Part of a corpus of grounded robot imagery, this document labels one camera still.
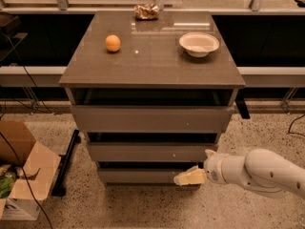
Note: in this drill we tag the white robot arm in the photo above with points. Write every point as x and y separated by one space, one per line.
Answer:
260 171

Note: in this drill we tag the green item in box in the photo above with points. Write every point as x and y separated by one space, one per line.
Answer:
8 177

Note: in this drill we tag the crumpled snack bag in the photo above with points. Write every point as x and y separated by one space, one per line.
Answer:
146 12

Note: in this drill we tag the grey drawer cabinet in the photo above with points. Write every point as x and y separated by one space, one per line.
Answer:
151 69

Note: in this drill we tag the white bowl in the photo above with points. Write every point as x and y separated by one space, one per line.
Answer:
198 44

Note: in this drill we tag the grey drawer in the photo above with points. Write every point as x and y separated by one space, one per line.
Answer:
99 119
138 176
149 153

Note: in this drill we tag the black bar right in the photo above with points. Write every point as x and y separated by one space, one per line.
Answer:
241 105

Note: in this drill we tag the black floor bar left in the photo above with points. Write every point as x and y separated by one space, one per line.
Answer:
58 189

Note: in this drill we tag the open cardboard box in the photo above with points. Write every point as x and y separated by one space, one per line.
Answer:
36 166

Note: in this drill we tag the orange fruit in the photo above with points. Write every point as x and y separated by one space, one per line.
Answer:
113 43

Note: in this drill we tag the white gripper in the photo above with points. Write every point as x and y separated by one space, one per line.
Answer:
213 169

